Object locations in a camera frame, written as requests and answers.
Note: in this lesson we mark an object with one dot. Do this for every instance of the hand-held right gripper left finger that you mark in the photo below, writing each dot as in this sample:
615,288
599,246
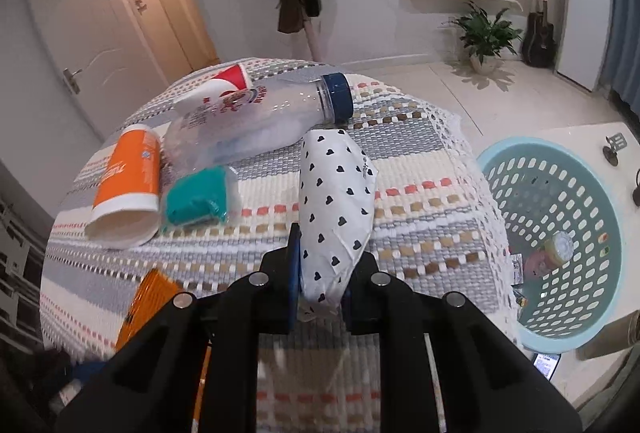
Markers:
296,273

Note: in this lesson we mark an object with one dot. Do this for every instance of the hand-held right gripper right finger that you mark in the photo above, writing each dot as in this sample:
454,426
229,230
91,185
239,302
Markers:
365,308

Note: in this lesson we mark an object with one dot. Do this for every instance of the white heart-print packet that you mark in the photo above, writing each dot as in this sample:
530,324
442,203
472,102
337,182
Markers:
332,193

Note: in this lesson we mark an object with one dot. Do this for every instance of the pink plastic bottle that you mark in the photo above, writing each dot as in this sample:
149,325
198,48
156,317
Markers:
542,260

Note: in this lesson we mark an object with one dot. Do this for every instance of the light blue laundry basket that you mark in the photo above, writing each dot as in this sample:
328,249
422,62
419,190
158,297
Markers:
505,173

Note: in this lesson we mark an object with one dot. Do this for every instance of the teal packet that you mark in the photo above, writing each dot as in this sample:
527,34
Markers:
192,200

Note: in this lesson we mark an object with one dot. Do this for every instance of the orange flat box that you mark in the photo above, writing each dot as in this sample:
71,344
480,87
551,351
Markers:
147,303

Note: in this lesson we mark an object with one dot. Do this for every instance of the clear plastic bottle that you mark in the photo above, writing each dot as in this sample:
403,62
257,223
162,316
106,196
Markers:
270,123

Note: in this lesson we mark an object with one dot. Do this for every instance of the smartphone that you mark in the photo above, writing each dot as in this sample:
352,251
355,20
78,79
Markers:
546,365

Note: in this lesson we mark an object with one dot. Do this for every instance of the red white paper cup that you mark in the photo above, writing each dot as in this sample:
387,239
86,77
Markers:
232,75

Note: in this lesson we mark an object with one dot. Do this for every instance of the white coat rack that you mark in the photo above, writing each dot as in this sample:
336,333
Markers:
315,43

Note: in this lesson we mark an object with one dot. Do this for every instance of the brown bag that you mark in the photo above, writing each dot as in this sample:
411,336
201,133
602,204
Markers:
291,15

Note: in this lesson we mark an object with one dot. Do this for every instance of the black cup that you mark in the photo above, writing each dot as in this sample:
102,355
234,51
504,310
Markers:
636,188

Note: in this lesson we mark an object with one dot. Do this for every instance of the potted green plant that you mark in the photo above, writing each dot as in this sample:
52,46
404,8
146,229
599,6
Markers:
485,33

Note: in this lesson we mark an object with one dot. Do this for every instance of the black phone stand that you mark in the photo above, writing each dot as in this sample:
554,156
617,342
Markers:
617,142

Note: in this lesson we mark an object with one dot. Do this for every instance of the hallway door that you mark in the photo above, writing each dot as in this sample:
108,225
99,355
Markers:
155,3

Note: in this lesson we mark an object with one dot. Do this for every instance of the white door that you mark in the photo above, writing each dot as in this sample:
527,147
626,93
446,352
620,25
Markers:
90,38

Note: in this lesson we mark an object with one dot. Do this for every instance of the black acoustic guitar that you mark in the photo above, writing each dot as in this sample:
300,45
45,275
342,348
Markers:
539,45

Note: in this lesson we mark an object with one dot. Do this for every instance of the blue white striped curtain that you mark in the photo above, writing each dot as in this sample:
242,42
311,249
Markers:
625,63

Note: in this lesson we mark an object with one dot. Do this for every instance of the white standing air conditioner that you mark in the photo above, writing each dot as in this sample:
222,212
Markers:
582,13

